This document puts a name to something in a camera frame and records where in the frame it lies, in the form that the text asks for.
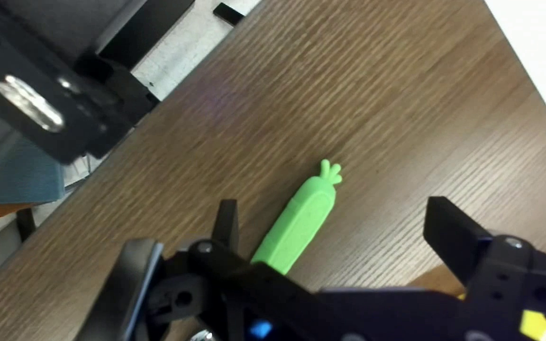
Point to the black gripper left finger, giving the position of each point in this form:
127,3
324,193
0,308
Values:
225,227

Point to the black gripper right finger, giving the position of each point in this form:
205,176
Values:
453,229

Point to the black clamp with orange grip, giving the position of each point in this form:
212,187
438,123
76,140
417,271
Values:
83,119

